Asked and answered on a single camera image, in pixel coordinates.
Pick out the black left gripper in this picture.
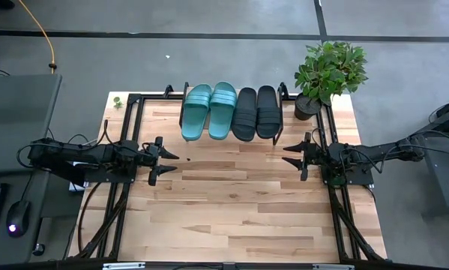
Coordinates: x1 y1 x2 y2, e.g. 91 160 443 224
141 136 181 188

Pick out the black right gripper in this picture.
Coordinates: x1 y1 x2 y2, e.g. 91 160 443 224
281 130 325 182

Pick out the black rubber slide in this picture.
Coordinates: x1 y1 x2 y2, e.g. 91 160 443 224
256 85 282 140
231 87 258 143

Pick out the teal rubber slide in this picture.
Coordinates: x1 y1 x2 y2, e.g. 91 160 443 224
208 81 238 141
181 83 213 143

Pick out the black-framed wooden shoe shelf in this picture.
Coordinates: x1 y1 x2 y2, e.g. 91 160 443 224
163 80 290 147

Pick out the black plant pot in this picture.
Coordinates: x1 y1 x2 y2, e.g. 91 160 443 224
294 93 323 122

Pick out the green leafy plant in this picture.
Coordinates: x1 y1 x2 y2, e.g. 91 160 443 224
294 40 370 107

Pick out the white box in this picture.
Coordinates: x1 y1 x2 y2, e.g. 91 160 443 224
68 160 97 193

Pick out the grey desk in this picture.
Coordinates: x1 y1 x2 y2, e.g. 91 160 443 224
0 73 63 266

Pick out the black computer mouse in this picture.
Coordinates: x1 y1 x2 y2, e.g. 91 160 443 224
5 199 31 239

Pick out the black aluminium table frame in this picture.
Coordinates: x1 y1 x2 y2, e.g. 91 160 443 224
68 91 389 270

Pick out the silver metal bracket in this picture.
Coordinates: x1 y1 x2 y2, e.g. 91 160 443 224
313 263 355 270
103 262 147 270

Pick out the yellow cable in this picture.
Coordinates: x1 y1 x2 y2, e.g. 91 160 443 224
17 0 58 74

